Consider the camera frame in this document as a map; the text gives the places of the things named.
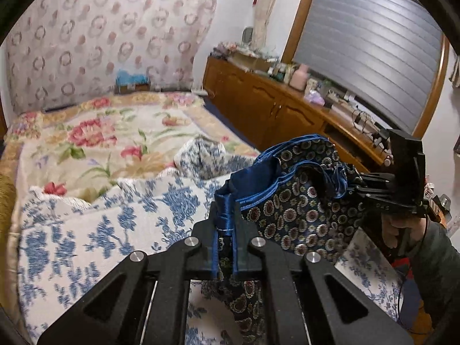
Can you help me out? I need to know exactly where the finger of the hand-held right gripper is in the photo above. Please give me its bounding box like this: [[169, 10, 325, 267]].
[[347, 184, 395, 198], [361, 172, 395, 184]]

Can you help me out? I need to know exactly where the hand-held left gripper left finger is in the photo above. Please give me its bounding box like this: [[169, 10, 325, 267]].
[[36, 201, 221, 345]]

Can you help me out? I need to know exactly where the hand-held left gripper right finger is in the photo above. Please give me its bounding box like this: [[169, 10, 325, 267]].
[[233, 216, 414, 345]]

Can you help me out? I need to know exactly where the navy medallion print satin shirt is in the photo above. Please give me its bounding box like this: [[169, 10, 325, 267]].
[[199, 135, 365, 345]]

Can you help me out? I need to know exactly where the person's right forearm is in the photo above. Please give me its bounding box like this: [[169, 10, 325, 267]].
[[408, 219, 460, 331]]

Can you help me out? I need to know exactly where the person's right hand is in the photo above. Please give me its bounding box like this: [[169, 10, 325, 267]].
[[381, 216, 432, 259]]

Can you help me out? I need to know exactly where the purple cloth bundle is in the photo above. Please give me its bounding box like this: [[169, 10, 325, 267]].
[[305, 90, 326, 106]]

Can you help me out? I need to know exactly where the blue and white floral quilt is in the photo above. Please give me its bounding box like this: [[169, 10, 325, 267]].
[[16, 138, 407, 345]]

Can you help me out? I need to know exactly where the pink thermos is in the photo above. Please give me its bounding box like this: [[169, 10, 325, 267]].
[[289, 64, 310, 90]]

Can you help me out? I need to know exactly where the grey window blind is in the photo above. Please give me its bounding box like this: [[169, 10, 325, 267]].
[[293, 0, 444, 130]]

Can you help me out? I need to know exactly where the wooden cabinet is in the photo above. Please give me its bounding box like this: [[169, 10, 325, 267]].
[[203, 55, 394, 173]]

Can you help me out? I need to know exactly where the floral blanket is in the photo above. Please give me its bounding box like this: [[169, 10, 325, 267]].
[[3, 91, 259, 202]]

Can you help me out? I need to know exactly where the blue woven basket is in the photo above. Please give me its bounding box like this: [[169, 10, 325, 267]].
[[115, 70, 151, 94]]

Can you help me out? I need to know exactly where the beige tied curtain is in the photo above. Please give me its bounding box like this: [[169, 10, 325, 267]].
[[252, 0, 283, 49]]

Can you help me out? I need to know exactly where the circle patterned curtain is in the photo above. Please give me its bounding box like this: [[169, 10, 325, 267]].
[[5, 0, 218, 114]]

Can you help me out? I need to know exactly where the wooden window frame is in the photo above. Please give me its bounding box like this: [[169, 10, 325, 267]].
[[280, 0, 451, 137]]

